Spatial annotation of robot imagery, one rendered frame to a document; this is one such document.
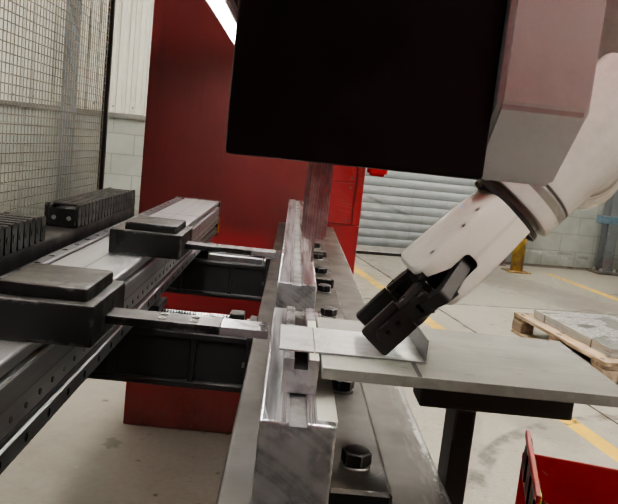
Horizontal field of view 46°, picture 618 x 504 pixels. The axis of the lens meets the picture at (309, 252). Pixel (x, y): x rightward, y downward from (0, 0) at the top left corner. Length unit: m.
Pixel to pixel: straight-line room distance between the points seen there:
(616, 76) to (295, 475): 0.42
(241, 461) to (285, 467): 0.15
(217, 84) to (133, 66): 5.38
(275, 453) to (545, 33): 0.45
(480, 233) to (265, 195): 2.23
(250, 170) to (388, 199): 5.82
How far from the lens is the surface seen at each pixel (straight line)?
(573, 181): 0.67
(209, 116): 2.85
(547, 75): 0.18
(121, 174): 8.20
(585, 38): 0.19
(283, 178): 2.83
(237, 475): 0.71
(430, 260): 0.64
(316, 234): 0.63
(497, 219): 0.64
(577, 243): 9.72
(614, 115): 0.68
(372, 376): 0.62
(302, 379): 0.63
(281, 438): 0.58
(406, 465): 0.77
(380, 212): 8.57
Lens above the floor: 1.18
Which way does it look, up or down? 8 degrees down
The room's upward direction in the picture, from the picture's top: 6 degrees clockwise
